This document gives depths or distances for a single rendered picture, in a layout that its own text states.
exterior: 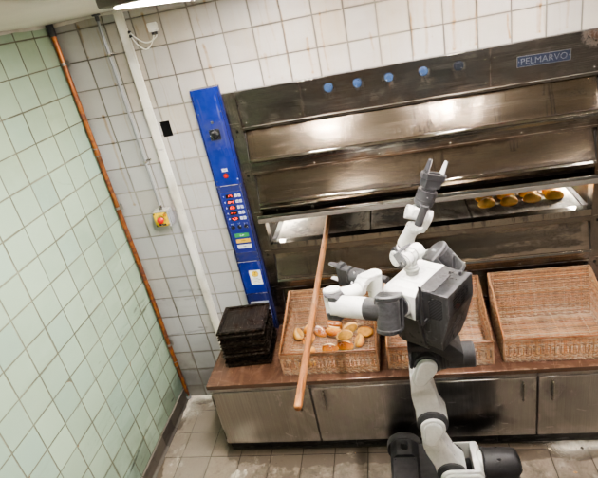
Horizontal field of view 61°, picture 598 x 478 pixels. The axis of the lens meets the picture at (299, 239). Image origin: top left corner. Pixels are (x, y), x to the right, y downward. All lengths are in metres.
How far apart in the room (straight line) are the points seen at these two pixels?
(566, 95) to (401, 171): 0.87
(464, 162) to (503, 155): 0.20
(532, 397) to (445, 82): 1.71
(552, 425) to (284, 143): 2.12
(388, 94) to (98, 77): 1.56
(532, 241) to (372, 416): 1.34
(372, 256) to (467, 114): 0.96
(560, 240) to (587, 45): 1.02
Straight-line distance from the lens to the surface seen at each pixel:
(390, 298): 1.93
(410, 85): 2.75
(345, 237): 3.01
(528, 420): 3.18
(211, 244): 3.18
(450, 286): 2.03
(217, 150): 2.90
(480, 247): 3.10
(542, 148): 2.95
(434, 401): 2.48
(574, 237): 3.20
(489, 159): 2.89
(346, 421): 3.13
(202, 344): 3.66
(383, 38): 2.69
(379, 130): 2.77
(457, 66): 2.73
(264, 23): 2.73
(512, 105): 2.84
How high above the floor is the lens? 2.50
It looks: 25 degrees down
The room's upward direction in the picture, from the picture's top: 12 degrees counter-clockwise
